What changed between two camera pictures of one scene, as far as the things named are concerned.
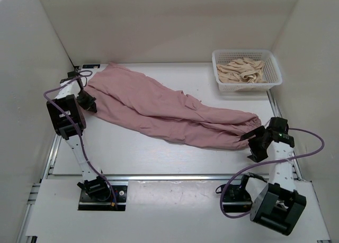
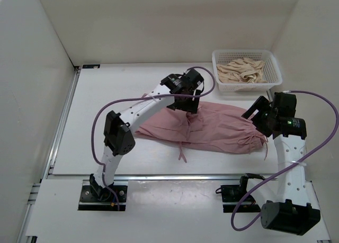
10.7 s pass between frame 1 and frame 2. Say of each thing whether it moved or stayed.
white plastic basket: stayed
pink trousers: moved
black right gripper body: moved
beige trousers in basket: stayed
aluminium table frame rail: stayed
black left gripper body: moved
